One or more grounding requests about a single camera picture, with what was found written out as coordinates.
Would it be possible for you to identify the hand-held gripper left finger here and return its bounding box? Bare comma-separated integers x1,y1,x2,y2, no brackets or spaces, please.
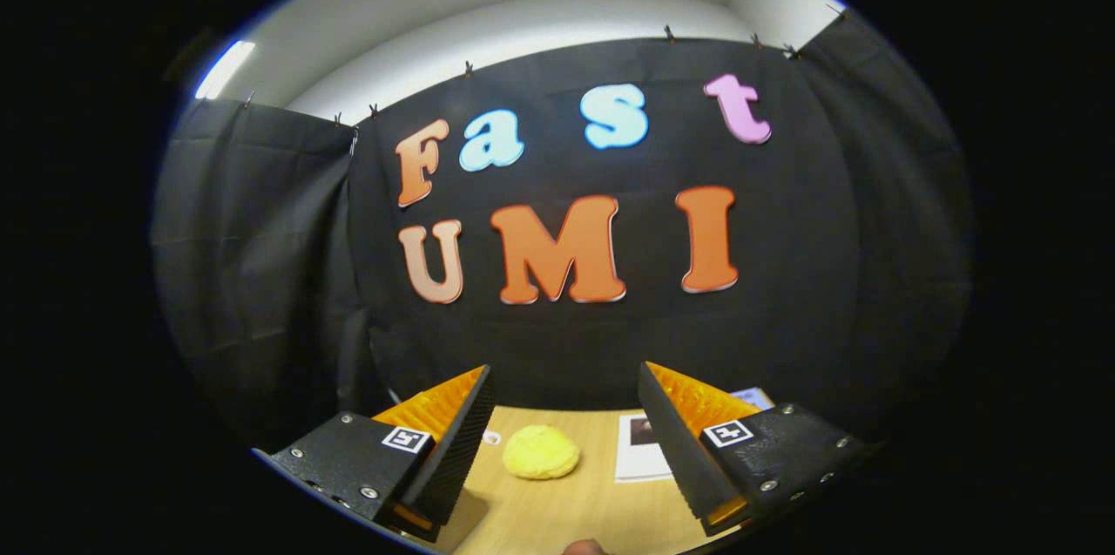
253,363,497,543

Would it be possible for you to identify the ceiling light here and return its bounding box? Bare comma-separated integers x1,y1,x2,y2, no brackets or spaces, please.
193,39,258,101

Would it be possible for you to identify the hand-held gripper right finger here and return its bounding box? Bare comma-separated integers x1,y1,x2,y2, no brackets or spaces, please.
638,361,876,538

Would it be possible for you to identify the row of small cloth clips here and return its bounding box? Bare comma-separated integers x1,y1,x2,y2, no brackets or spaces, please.
244,2,848,131

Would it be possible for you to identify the yellow round plush toy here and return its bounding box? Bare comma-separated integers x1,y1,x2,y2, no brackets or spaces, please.
503,424,582,481

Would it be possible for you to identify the white booklet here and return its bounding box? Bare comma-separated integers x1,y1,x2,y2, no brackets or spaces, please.
614,413,676,484

